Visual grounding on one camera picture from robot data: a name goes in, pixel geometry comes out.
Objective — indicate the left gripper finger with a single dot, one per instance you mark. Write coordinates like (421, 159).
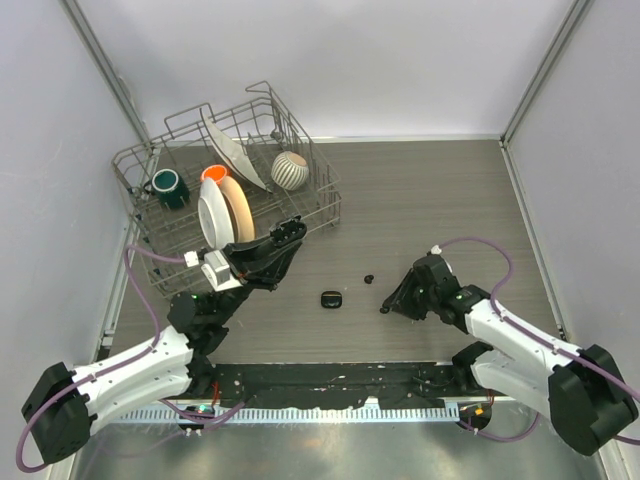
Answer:
(260, 247)
(277, 267)

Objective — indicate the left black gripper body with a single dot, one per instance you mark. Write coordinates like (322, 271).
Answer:
(243, 273)

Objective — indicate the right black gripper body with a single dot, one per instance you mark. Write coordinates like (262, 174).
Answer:
(424, 301)

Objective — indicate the dusty black oval case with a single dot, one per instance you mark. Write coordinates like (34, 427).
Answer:
(287, 231)

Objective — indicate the glossy black charging case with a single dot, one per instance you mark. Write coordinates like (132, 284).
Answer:
(331, 300)

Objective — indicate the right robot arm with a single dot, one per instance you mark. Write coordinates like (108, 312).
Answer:
(579, 390)

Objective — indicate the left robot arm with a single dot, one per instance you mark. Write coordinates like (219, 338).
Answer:
(68, 406)

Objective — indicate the beige round plate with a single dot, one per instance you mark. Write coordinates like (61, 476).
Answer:
(242, 217)

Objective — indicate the white round plate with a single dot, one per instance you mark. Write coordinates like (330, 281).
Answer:
(214, 216)

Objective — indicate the orange cup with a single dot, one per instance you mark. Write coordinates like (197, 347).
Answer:
(216, 172)

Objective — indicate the dark green mug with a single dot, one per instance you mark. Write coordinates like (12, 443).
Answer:
(169, 188)

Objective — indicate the striped ceramic bowl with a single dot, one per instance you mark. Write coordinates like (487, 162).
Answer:
(289, 171)

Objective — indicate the grey tilted plate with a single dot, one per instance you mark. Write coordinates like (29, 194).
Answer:
(232, 153)

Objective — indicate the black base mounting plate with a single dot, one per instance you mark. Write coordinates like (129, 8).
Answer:
(335, 386)

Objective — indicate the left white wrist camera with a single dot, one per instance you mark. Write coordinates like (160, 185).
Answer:
(216, 269)

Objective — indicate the grey wire dish rack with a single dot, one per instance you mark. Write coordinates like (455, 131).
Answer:
(264, 127)

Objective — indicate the white slotted cable duct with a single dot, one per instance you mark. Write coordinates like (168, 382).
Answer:
(370, 412)

